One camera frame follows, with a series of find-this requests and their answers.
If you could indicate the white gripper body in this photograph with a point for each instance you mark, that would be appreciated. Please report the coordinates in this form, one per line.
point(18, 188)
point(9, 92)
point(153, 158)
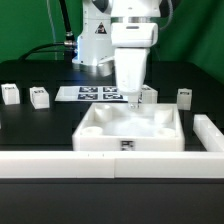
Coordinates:
point(130, 69)

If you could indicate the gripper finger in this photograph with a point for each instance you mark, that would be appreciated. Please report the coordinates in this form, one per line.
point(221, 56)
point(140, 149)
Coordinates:
point(133, 102)

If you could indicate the white square table top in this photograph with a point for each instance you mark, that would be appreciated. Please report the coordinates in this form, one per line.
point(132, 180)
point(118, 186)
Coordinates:
point(118, 127)

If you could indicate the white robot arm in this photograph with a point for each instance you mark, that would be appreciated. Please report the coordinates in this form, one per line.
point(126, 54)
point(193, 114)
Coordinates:
point(116, 39)

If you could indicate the white sheet with markers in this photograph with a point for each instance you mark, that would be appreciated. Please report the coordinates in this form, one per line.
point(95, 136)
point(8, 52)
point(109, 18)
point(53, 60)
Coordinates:
point(89, 93)

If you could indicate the white L-shaped fence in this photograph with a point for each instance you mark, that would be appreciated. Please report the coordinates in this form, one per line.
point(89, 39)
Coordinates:
point(72, 164)

